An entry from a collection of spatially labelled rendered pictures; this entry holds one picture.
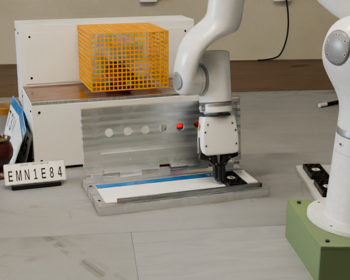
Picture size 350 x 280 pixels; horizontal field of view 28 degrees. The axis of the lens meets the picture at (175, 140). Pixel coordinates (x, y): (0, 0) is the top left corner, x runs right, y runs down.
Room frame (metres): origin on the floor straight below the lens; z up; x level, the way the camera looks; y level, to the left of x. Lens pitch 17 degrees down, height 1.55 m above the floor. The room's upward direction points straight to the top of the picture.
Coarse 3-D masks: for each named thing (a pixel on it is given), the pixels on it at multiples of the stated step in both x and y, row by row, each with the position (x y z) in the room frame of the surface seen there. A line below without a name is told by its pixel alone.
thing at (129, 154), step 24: (96, 120) 1.73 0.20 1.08; (120, 120) 1.76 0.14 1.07; (144, 120) 1.78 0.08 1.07; (168, 120) 1.80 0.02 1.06; (192, 120) 1.82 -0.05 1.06; (240, 120) 1.85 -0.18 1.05; (96, 144) 1.72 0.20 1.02; (120, 144) 1.75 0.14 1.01; (144, 144) 1.77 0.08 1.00; (168, 144) 1.79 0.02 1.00; (192, 144) 1.81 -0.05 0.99; (240, 144) 1.84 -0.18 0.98; (96, 168) 1.71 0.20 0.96; (120, 168) 1.73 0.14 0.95; (144, 168) 1.75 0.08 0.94; (192, 168) 1.79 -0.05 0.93
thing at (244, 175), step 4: (236, 172) 1.76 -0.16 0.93; (240, 172) 1.76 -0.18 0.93; (244, 172) 1.76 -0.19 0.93; (240, 176) 1.73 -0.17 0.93; (244, 176) 1.73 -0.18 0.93; (248, 176) 1.73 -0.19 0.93; (244, 180) 1.70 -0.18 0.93; (248, 180) 1.70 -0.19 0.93; (252, 180) 1.70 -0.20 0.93; (256, 180) 1.70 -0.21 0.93
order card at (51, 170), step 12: (12, 168) 1.72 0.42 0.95; (24, 168) 1.73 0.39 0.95; (36, 168) 1.74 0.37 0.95; (48, 168) 1.75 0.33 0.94; (60, 168) 1.76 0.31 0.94; (12, 180) 1.71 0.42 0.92; (24, 180) 1.72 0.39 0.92; (36, 180) 1.73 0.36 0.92; (48, 180) 1.73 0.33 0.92; (60, 180) 1.74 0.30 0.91
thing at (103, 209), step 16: (96, 176) 1.71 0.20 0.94; (112, 176) 1.73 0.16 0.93; (144, 176) 1.76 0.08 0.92; (160, 176) 1.75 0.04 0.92; (176, 176) 1.76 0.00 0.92; (96, 192) 1.63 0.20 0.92; (208, 192) 1.63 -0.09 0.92; (224, 192) 1.63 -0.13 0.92; (240, 192) 1.64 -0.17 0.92; (256, 192) 1.66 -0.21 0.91; (96, 208) 1.56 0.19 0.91; (112, 208) 1.54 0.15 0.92; (128, 208) 1.55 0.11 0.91; (144, 208) 1.56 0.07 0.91; (160, 208) 1.58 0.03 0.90
